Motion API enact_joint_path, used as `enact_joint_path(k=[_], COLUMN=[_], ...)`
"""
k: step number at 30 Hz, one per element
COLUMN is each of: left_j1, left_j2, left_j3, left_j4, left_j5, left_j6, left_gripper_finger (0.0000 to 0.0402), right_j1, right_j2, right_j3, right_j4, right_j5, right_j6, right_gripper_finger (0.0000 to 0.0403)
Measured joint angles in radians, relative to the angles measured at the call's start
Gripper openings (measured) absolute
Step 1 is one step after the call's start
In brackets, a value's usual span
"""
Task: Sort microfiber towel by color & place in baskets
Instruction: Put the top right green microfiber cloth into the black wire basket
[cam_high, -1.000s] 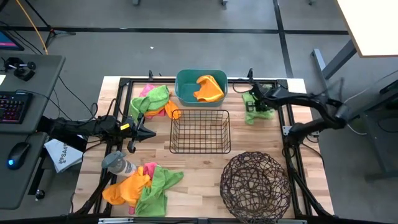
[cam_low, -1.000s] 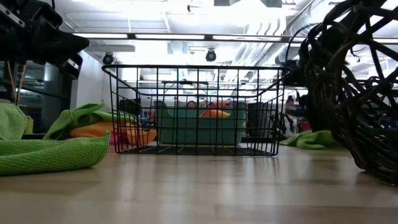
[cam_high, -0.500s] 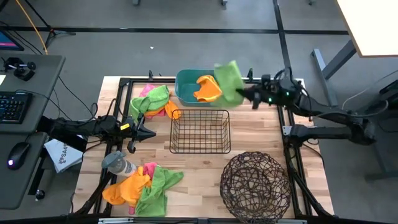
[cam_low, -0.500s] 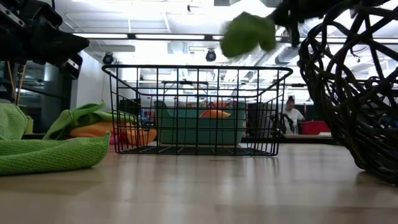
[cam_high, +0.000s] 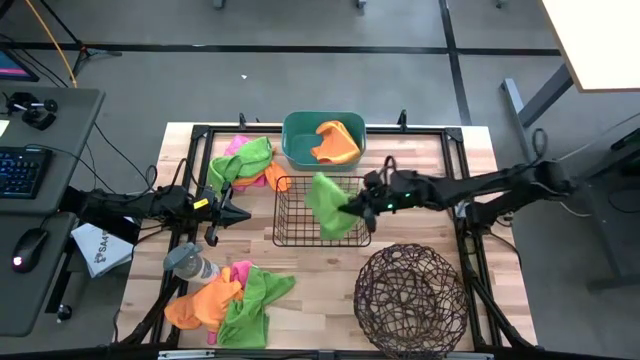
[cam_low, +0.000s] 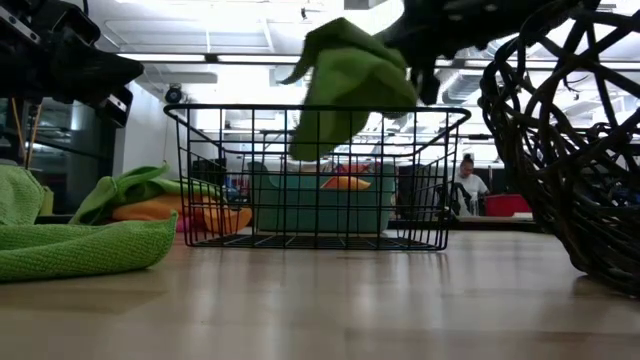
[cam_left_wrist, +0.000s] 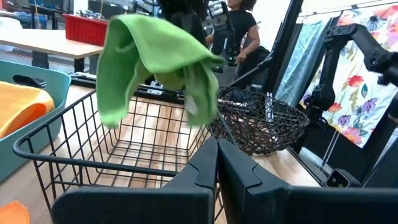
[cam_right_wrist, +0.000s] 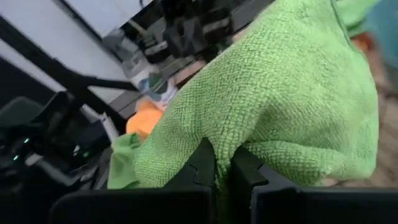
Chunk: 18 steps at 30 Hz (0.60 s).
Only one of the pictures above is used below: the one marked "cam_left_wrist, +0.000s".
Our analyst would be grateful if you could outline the black table edge rail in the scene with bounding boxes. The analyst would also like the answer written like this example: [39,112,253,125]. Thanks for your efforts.
[68,72,188,105]

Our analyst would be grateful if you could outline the orange microfiber towel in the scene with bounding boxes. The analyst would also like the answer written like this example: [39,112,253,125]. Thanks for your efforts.
[0,80,56,139]
[0,200,31,224]

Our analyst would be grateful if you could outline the small black table camera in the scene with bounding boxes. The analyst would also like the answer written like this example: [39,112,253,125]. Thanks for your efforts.
[324,167,362,189]

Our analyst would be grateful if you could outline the teal plastic basket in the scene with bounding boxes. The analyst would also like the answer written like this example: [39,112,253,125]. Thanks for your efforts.
[0,59,72,183]

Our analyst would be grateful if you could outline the black rig frame post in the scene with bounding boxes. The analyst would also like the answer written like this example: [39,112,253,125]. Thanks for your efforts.
[263,0,305,94]

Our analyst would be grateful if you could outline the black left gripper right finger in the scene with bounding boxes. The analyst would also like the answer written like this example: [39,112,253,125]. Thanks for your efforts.
[218,138,398,224]

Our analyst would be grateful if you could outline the teal patterned cloth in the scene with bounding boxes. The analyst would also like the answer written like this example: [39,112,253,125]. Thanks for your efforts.
[274,19,331,108]

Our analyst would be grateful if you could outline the person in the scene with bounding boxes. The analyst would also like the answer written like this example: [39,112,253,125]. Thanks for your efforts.
[205,0,262,79]

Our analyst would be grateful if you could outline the red plastic bin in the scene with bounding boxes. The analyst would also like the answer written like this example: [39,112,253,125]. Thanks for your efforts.
[62,13,109,47]

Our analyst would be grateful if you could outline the green microfiber towel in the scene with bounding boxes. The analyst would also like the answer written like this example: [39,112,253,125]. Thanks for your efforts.
[96,14,226,130]

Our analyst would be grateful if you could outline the dark woven wicker basket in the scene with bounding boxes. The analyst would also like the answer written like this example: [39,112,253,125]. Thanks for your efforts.
[210,86,311,156]

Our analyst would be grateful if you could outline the floral printed cloth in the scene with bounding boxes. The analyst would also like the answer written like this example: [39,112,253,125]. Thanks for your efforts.
[299,4,398,149]

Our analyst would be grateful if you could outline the light wooden background table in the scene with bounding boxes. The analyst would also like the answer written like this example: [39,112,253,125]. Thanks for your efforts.
[0,28,104,74]

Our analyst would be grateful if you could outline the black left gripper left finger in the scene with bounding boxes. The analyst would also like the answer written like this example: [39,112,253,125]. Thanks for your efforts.
[51,138,219,224]

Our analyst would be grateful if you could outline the black wire basket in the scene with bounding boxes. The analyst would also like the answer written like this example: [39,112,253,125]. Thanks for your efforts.
[12,88,238,223]

